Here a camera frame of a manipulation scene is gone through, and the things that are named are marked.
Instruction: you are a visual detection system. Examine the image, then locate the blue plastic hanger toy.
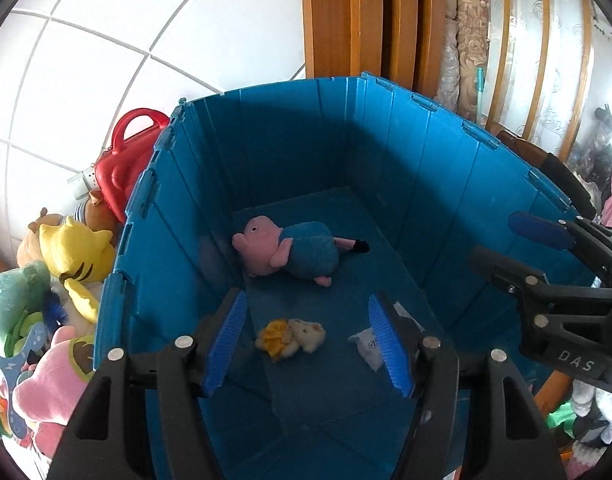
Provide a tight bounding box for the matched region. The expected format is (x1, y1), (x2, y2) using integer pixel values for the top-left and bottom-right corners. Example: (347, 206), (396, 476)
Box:
(0, 322), (48, 440)

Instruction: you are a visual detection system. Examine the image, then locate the rolled patterned carpet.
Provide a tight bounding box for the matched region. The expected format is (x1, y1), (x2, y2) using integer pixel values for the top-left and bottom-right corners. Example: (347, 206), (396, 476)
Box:
(435, 0), (490, 124)

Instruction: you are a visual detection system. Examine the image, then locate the blue plastic storage crate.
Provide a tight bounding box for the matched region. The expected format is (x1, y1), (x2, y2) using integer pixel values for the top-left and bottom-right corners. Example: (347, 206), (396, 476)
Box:
(96, 76), (593, 479)

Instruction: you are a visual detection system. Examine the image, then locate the cream teddy bear orange dress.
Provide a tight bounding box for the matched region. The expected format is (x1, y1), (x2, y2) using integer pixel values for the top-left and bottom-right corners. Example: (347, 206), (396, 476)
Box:
(255, 318), (327, 362)

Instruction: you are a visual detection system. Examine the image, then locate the brown dog plush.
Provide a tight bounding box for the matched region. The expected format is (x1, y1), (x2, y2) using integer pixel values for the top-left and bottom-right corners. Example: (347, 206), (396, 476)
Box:
(84, 190), (120, 245)

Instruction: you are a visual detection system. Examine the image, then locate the brown bear plush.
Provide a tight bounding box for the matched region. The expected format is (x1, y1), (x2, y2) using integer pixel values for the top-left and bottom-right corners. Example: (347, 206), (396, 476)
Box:
(16, 207), (64, 268)

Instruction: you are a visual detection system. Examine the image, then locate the green plush toy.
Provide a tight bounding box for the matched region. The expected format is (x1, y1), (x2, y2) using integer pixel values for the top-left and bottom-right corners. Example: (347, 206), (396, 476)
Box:
(0, 260), (50, 356)

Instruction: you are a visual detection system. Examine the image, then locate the large pink plush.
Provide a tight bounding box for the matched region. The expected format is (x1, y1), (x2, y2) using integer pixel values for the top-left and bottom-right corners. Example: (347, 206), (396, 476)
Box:
(13, 326), (94, 460)

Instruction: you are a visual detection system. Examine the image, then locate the white wet wipes pack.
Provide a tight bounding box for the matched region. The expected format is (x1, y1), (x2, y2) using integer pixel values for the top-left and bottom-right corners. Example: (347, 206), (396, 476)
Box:
(347, 301), (425, 373)

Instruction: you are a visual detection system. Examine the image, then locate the pig plush blue shirt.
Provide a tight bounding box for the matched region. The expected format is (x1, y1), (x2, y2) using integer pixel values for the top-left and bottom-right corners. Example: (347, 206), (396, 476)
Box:
(231, 216), (370, 287)

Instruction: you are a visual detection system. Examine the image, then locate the red toy handbag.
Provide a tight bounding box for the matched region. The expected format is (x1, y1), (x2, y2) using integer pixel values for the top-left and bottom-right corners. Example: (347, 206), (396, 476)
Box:
(93, 107), (169, 223)

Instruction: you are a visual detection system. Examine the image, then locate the yellow tiger plush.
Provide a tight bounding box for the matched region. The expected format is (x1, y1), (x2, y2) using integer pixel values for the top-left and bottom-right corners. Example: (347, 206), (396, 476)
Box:
(38, 217), (115, 324)

